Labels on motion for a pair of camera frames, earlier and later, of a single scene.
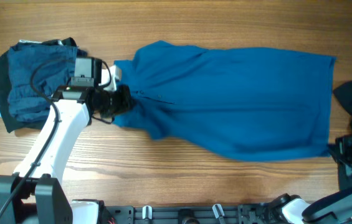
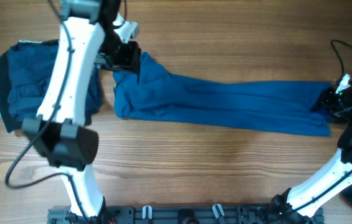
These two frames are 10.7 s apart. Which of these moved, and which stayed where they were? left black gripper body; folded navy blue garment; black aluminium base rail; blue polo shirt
Moved: left black gripper body; blue polo shirt
Stayed: black aluminium base rail; folded navy blue garment
